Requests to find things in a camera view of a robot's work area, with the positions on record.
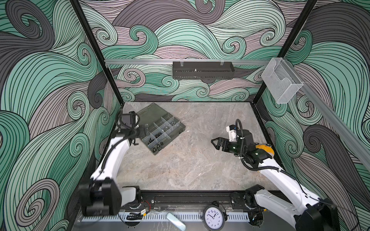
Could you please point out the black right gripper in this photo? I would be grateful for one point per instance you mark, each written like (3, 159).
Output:
(224, 141)

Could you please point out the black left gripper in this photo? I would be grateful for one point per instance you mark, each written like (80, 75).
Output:
(140, 128)

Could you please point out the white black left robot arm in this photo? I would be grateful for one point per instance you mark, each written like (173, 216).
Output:
(101, 195)

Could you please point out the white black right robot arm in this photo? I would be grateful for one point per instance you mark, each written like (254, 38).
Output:
(303, 209)

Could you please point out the grey compartment organizer box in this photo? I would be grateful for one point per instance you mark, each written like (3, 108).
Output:
(158, 128)

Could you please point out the yellow frog plush toy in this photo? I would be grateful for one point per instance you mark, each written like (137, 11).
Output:
(267, 148)

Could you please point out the white round clock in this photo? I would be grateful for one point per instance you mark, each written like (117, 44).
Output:
(213, 218)

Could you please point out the white oblong remote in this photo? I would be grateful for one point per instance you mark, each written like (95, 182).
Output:
(175, 221)

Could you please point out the black wall tray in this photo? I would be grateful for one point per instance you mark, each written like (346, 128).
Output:
(196, 70)

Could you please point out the clear plastic wall holder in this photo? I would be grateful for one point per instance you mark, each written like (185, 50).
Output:
(282, 80)

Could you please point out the white perforated cable duct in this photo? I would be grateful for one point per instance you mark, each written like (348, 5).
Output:
(162, 216)

